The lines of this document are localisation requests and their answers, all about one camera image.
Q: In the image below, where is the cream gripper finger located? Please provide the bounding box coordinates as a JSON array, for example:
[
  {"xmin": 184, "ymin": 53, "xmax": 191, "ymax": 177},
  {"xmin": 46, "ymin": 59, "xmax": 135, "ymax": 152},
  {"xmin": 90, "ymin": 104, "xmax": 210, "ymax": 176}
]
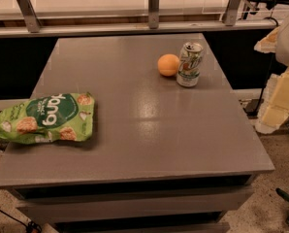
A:
[
  {"xmin": 254, "ymin": 27, "xmax": 278, "ymax": 53},
  {"xmin": 255, "ymin": 67, "xmax": 289, "ymax": 134}
]

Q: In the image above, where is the white green 7up can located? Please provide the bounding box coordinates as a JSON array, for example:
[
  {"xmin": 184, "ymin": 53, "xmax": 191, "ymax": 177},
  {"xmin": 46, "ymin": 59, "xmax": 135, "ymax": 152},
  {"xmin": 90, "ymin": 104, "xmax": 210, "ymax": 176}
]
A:
[{"xmin": 177, "ymin": 42, "xmax": 204, "ymax": 87}]

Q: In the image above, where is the orange fruit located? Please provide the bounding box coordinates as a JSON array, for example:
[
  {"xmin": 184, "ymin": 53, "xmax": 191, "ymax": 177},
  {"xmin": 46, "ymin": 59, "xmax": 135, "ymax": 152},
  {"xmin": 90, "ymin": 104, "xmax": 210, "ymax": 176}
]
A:
[{"xmin": 157, "ymin": 54, "xmax": 179, "ymax": 77}]

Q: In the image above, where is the grey drawer cabinet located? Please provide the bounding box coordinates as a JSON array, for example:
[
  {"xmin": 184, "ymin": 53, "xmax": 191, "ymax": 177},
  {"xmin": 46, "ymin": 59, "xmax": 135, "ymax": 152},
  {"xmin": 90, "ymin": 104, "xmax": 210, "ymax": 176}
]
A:
[{"xmin": 0, "ymin": 34, "xmax": 273, "ymax": 233}]

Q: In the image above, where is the green snack bag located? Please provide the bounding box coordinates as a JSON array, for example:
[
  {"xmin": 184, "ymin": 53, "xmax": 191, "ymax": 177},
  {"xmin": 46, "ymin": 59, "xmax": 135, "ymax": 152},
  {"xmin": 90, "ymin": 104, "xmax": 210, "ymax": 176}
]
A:
[{"xmin": 0, "ymin": 93, "xmax": 94, "ymax": 145}]

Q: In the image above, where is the black hanging cable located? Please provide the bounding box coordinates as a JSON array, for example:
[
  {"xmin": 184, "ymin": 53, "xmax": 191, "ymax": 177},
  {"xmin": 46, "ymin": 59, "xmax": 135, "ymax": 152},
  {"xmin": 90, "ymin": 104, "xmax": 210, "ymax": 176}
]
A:
[{"xmin": 244, "ymin": 16, "xmax": 280, "ymax": 117}]

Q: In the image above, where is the right metal bracket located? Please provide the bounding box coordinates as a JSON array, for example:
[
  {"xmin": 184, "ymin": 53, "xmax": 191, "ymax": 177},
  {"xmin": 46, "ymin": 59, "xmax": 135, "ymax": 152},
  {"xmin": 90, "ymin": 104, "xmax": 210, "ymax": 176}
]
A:
[{"xmin": 222, "ymin": 0, "xmax": 241, "ymax": 26}]

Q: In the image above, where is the metal bracket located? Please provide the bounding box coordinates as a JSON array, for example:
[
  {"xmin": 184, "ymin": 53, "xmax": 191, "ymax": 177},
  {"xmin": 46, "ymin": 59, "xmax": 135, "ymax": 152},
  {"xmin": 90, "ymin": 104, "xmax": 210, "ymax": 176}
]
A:
[
  {"xmin": 16, "ymin": 0, "xmax": 41, "ymax": 33},
  {"xmin": 148, "ymin": 0, "xmax": 159, "ymax": 29},
  {"xmin": 222, "ymin": 0, "xmax": 241, "ymax": 26}
]

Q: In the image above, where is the middle metal bracket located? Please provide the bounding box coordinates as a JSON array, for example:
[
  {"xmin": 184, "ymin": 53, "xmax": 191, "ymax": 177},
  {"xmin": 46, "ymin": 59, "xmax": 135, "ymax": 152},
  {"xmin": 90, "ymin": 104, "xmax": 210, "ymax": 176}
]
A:
[{"xmin": 148, "ymin": 0, "xmax": 159, "ymax": 29}]

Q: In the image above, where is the left metal bracket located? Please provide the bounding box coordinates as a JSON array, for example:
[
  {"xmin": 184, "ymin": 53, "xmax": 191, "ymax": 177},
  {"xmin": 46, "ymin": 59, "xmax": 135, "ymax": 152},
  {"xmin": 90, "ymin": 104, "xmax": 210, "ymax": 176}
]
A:
[{"xmin": 16, "ymin": 0, "xmax": 41, "ymax": 33}]

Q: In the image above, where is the black cable on floor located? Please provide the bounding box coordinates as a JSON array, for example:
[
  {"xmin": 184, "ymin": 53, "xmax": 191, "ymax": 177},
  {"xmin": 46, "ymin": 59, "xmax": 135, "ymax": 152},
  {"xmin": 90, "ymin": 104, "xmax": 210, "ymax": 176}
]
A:
[{"xmin": 0, "ymin": 203, "xmax": 42, "ymax": 233}]

